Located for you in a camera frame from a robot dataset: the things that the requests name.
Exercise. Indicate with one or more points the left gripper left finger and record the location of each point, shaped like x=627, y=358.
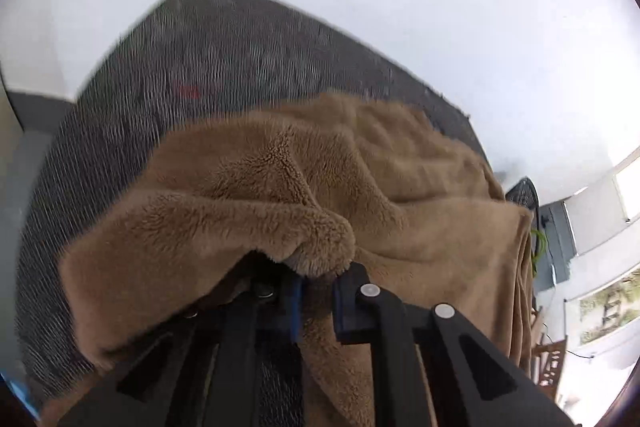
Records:
x=230, y=359

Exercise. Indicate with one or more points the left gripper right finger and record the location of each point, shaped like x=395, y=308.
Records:
x=433, y=367

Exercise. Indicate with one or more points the brown fleece garment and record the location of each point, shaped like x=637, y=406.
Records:
x=315, y=185

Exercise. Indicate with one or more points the wooden chair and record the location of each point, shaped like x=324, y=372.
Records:
x=548, y=357

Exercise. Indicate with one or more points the framed landscape painting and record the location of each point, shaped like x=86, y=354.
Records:
x=604, y=310

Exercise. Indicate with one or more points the green paper bag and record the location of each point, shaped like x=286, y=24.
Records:
x=539, y=248

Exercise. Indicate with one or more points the black mesh chair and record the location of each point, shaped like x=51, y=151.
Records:
x=524, y=193

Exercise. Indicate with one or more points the black patterned table cloth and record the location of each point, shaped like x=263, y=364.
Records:
x=187, y=60

